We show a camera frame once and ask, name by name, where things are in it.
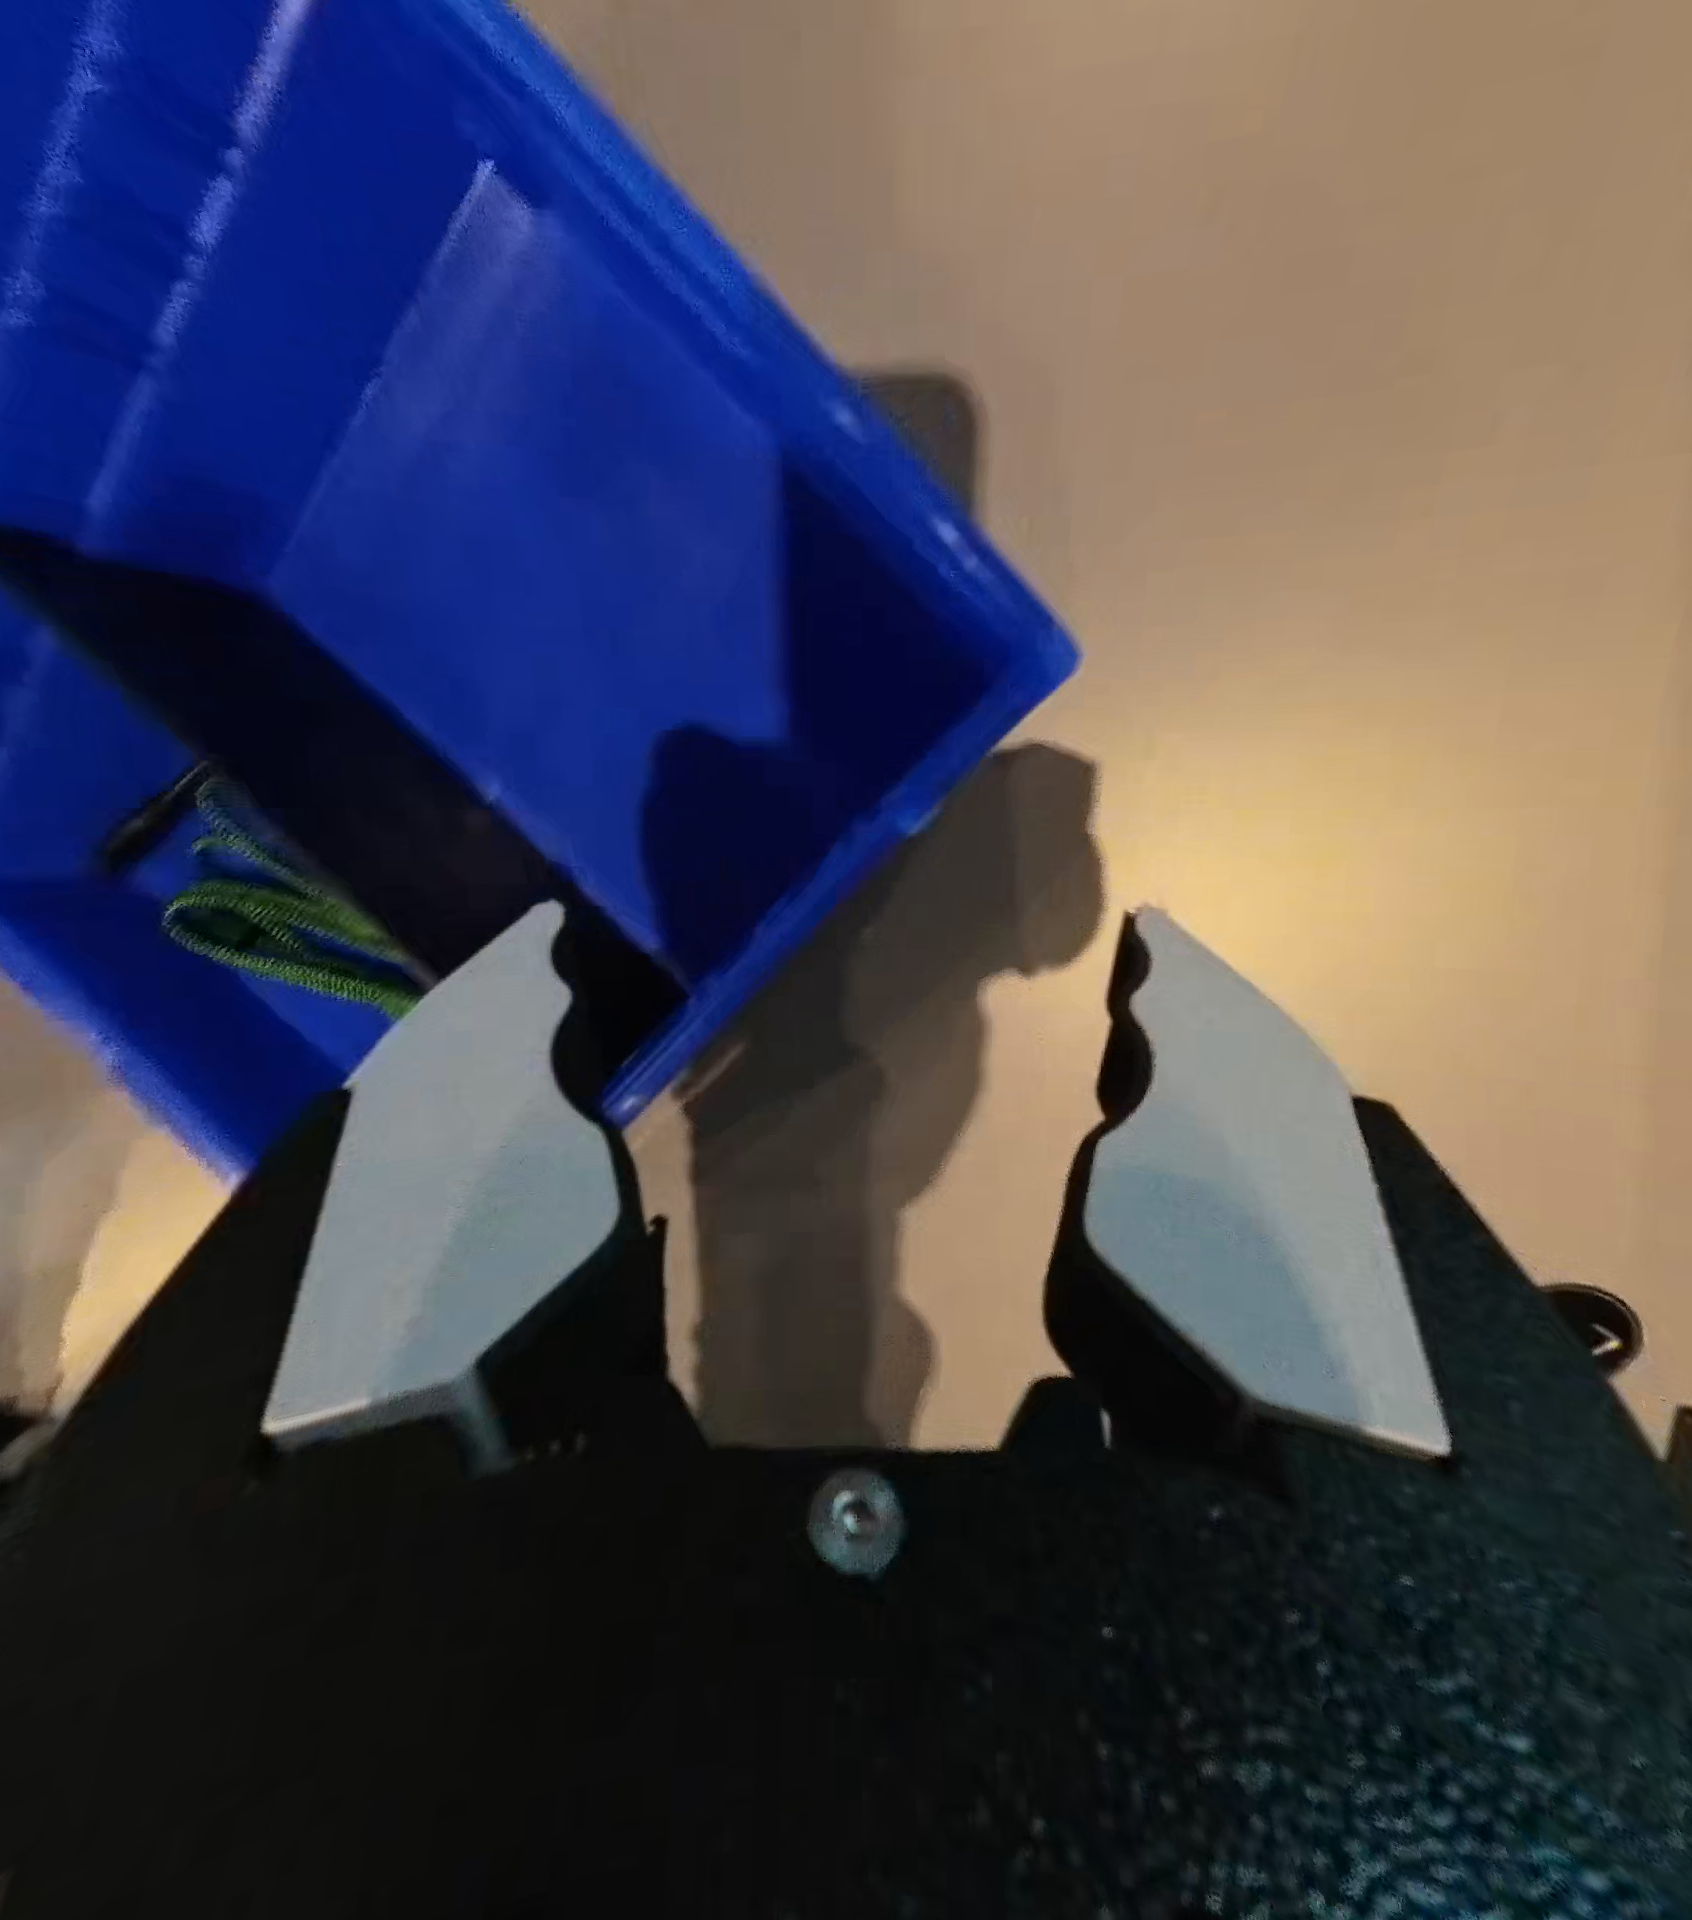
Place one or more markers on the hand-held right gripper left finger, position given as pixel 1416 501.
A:
pixel 442 1199

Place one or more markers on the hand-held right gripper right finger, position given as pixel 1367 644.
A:
pixel 1236 1199

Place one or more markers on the blue plastic bin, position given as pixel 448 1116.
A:
pixel 561 450

